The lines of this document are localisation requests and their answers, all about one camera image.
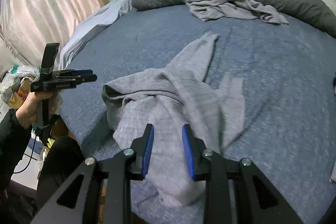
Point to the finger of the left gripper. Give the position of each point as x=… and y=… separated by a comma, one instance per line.
x=77, y=78
x=78, y=72

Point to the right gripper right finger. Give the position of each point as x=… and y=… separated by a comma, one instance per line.
x=236, y=191

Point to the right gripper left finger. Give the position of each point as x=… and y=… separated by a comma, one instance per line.
x=78, y=198

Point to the grey knit sweater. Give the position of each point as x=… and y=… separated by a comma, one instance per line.
x=169, y=98

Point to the person's left hand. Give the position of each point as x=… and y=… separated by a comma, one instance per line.
x=27, y=114

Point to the light grey pillow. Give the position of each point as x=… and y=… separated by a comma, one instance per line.
x=91, y=27

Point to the blue patterned bed sheet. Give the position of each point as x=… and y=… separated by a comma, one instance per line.
x=287, y=72

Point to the pink striped curtain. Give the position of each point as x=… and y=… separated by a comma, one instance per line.
x=28, y=25

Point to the grey crumpled garment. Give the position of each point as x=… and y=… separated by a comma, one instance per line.
x=207, y=10

